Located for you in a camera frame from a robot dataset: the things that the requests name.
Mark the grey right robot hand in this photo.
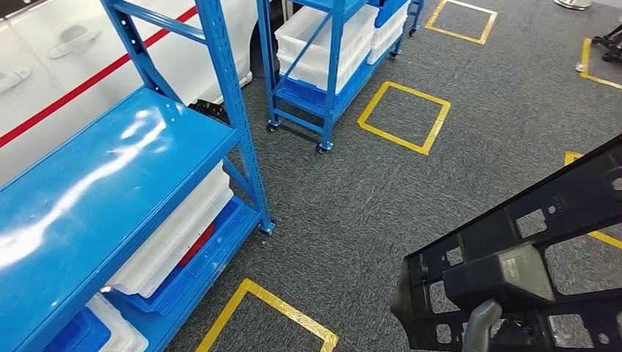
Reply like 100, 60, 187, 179
461, 298, 503, 352

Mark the black plastic plate bracket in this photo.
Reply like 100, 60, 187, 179
389, 133, 622, 352

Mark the blue wheeled shelf rack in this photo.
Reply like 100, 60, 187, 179
256, 0, 413, 155
407, 0, 427, 38

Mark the blue metal shelf rack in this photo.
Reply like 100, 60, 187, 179
0, 0, 277, 352

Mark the red plastic item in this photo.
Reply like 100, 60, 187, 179
178, 221, 216, 267

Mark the black tripod stand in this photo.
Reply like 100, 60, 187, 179
590, 23, 622, 64

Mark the chrome round stanchion base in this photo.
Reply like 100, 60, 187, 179
554, 0, 594, 12

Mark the red barrier belt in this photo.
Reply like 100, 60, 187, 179
0, 5, 199, 149

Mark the white car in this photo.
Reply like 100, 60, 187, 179
0, 0, 260, 188

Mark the white car door handle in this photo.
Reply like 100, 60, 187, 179
0, 67, 32, 95
47, 24, 102, 60

